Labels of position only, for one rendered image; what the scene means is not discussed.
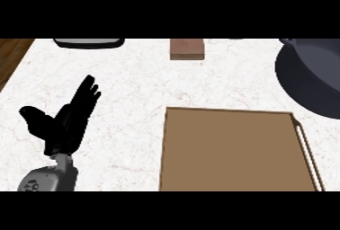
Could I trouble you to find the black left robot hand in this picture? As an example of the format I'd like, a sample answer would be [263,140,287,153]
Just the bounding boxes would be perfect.
[19,75,102,156]

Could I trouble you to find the dark grey pot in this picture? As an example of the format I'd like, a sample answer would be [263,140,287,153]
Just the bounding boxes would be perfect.
[273,38,340,120]

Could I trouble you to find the black and grey appliance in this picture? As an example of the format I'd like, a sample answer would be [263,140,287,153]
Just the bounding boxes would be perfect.
[52,38,126,49]

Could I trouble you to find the brown wooden block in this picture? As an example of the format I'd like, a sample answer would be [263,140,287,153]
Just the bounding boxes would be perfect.
[168,38,205,61]

